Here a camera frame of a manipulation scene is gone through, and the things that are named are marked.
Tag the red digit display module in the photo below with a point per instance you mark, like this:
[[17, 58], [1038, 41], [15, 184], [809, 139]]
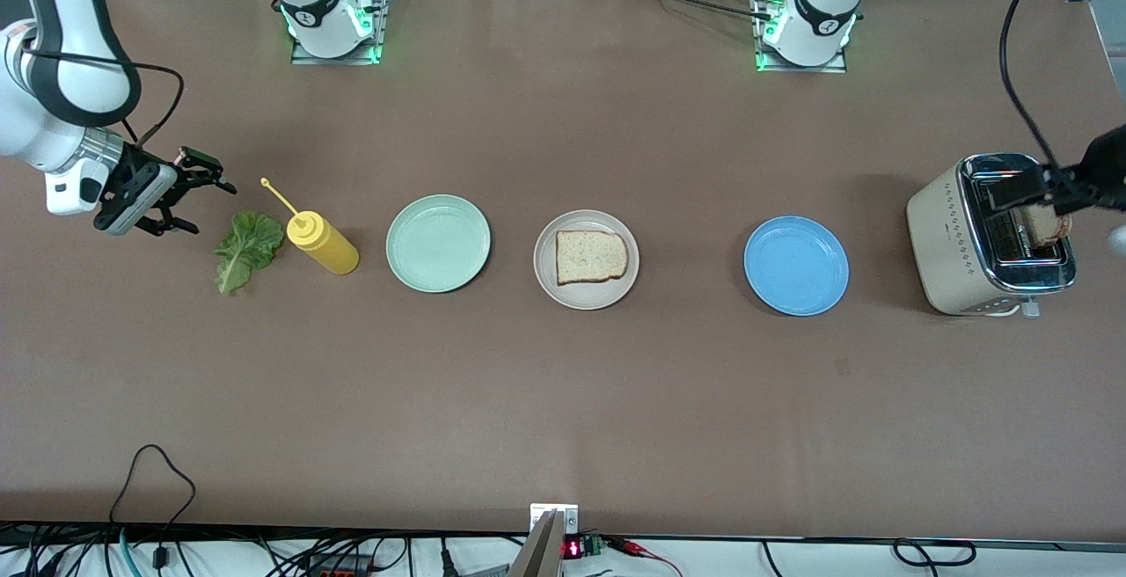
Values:
[[573, 549]]

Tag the yellow squeeze bottle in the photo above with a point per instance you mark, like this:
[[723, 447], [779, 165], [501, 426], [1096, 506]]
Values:
[[324, 244]]

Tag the blue plate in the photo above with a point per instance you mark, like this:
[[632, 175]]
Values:
[[796, 269]]

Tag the beige chrome two-slot toaster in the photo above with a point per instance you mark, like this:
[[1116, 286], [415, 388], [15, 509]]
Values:
[[946, 251]]

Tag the grey metal pole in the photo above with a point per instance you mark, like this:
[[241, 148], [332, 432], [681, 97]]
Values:
[[541, 551]]

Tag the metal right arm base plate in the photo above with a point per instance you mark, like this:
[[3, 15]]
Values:
[[383, 5]]

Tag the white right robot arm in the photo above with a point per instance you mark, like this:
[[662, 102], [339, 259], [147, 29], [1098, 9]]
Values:
[[75, 23]]

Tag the beige plate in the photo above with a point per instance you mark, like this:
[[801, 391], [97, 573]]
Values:
[[585, 297]]

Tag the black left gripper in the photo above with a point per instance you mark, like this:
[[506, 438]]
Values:
[[1105, 165]]

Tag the white bread slice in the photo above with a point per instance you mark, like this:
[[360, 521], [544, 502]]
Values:
[[1047, 230], [591, 258]]

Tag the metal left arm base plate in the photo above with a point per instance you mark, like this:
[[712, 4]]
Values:
[[836, 68]]

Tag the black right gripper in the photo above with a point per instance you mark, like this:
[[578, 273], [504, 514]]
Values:
[[139, 166]]

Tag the green lettuce leaf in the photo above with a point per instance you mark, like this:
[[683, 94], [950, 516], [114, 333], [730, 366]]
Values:
[[246, 247]]

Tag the pale green plate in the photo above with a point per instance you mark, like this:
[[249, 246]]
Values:
[[438, 247]]

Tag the small metal mounting bracket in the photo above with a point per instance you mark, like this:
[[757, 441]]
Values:
[[570, 515]]

